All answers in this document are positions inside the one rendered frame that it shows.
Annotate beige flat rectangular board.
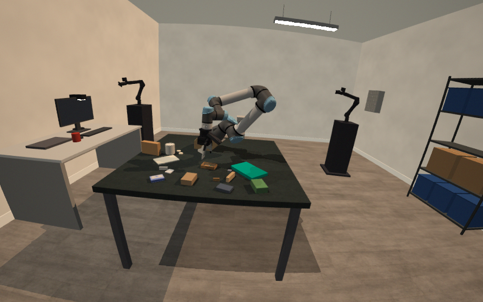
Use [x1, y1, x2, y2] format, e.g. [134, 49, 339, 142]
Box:
[153, 155, 180, 165]

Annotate cream mug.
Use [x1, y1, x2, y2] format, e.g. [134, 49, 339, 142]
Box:
[165, 143, 175, 155]

